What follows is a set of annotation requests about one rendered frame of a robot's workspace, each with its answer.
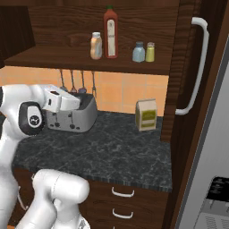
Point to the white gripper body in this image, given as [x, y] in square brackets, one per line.
[69, 102]

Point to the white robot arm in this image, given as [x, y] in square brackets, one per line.
[12, 125]

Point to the beige condiment bottle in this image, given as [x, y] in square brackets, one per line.
[96, 47]

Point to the red condiment bottle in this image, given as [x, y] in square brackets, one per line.
[110, 32]

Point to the blue shaker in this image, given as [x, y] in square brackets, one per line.
[138, 53]

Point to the yellow shaker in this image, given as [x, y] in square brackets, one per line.
[150, 53]

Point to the dark wooden cabinet door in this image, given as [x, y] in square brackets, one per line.
[182, 59]

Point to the hanging red spatula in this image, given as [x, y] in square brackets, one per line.
[73, 85]

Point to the hanging purple spoon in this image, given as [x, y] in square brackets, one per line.
[82, 85]

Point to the grey toaster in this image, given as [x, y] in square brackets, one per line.
[82, 119]

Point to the hanging grey ladle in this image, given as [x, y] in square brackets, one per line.
[62, 82]

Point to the hanging grey fork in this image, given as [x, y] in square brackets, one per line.
[94, 86]

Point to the beige box with green label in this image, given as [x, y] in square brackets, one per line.
[146, 116]

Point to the dark wooden drawer front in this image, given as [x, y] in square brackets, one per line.
[149, 196]
[149, 216]

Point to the dark wooden wall cabinet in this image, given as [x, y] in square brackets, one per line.
[59, 29]

